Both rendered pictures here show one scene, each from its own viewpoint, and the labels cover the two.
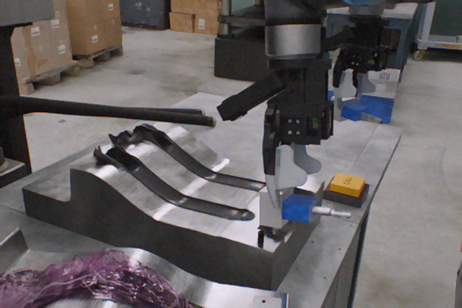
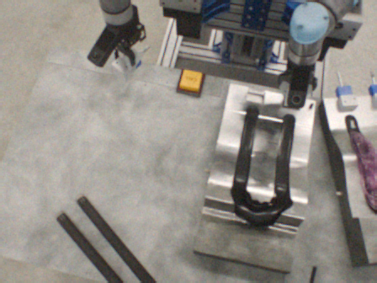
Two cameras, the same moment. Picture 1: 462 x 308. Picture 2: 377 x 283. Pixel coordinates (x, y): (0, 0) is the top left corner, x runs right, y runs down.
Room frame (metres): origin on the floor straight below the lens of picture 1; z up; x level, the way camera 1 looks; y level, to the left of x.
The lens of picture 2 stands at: (1.05, 0.42, 1.95)
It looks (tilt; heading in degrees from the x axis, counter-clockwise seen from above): 67 degrees down; 256
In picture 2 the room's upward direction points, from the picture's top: 1 degrees clockwise
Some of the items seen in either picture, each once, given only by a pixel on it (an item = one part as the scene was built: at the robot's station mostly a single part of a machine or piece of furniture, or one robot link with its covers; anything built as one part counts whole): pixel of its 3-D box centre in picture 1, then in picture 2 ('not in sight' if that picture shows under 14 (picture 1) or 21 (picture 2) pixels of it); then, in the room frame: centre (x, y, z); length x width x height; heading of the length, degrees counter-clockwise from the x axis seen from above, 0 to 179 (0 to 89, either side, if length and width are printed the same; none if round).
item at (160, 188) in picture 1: (177, 167); (265, 161); (0.76, 0.09, 0.92); 0.35 x 0.16 x 0.09; 64
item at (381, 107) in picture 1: (356, 100); not in sight; (3.85, -1.05, 0.11); 0.61 x 0.41 x 0.22; 69
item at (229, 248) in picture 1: (174, 186); (257, 171); (0.77, 0.10, 0.87); 0.50 x 0.26 x 0.14; 64
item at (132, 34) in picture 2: (364, 44); (123, 28); (1.06, -0.29, 1.09); 0.09 x 0.08 x 0.12; 37
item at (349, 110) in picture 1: (357, 113); (134, 59); (1.05, -0.30, 0.93); 0.13 x 0.05 x 0.05; 37
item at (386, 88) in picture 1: (359, 80); not in sight; (3.85, -1.05, 0.28); 0.61 x 0.41 x 0.15; 69
